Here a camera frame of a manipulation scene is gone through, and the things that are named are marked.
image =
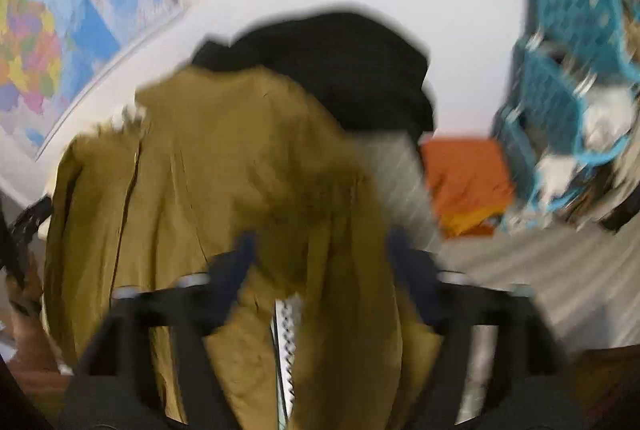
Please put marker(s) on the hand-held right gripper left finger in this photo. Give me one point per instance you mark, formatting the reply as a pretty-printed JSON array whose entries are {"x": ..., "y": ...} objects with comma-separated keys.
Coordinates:
[{"x": 235, "y": 262}]

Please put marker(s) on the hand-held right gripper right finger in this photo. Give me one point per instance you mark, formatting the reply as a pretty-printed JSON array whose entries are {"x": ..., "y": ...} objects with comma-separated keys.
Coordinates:
[{"x": 406, "y": 262}]

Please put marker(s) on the mustard yellow pants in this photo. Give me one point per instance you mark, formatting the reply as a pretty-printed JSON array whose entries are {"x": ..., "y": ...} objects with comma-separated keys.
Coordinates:
[{"x": 200, "y": 160}]

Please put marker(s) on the person's left forearm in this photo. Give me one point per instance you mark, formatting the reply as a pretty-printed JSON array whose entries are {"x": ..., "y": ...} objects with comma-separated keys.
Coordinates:
[{"x": 27, "y": 325}]

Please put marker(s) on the orange cloth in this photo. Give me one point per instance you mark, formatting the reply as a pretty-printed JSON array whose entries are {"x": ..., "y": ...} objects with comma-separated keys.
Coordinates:
[{"x": 465, "y": 180}]

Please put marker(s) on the grey striped bed sheet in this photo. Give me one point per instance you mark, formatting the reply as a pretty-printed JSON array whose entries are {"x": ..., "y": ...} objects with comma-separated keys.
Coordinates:
[{"x": 525, "y": 270}]

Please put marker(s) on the blue plastic basket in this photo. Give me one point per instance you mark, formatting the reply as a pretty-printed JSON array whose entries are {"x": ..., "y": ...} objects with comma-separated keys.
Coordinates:
[
  {"x": 565, "y": 0},
  {"x": 540, "y": 110}
]

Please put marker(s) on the black garment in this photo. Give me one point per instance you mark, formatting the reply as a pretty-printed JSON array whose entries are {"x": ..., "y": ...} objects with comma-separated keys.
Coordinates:
[{"x": 340, "y": 70}]

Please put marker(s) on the white cloth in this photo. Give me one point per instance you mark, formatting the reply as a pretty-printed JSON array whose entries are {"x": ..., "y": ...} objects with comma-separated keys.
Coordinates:
[{"x": 607, "y": 115}]

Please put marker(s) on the world map wall poster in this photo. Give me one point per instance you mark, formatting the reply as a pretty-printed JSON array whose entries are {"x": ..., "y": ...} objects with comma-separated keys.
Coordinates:
[{"x": 45, "y": 40}]

